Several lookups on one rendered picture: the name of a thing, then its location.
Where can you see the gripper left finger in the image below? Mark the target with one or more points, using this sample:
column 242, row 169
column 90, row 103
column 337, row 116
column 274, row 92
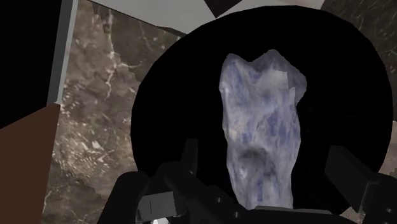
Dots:
column 186, row 189

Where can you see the black round plate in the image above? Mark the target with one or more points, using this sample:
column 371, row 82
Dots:
column 186, row 108

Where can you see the blue white rough stone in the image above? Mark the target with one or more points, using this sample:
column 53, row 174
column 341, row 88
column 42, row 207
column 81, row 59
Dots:
column 260, row 124

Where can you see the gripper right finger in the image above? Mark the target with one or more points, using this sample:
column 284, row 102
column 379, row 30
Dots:
column 359, row 176

